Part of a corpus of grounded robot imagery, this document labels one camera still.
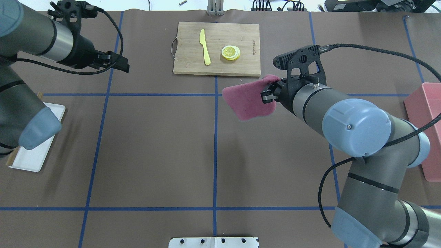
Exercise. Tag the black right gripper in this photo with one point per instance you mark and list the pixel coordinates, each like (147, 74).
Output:
(285, 97)

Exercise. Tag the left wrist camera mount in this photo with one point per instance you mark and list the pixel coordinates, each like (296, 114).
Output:
(71, 12)

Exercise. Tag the yellow plastic knife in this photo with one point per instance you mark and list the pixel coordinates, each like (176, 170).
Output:
(202, 40)

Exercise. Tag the pink plastic bin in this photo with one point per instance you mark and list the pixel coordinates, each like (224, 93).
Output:
(422, 106)

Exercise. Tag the yellow lemon slice toy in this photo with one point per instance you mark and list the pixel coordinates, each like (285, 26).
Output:
(231, 52)

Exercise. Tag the pink fleece cloth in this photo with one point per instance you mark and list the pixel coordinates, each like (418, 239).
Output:
(245, 99)

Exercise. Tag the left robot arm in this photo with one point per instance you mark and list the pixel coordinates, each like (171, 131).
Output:
(53, 40)

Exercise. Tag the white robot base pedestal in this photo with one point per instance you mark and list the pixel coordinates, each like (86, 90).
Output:
(214, 242)

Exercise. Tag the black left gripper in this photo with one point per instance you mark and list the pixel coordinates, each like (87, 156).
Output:
(83, 52)

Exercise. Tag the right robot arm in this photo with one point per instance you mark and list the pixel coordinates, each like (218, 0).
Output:
(369, 212)

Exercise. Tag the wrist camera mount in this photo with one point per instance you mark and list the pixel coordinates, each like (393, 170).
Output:
(71, 12)
(302, 65)

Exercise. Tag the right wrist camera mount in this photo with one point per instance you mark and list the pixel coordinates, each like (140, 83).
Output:
(302, 65)

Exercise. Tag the black monitor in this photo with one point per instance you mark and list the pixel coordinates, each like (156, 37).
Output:
(411, 6)

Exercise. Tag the aluminium frame post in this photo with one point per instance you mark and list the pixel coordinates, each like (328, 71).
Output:
(215, 8)

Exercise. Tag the white rectangular tray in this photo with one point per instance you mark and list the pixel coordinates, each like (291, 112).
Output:
(38, 137)

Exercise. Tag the bamboo cutting board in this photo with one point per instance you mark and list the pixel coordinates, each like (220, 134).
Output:
(189, 52)

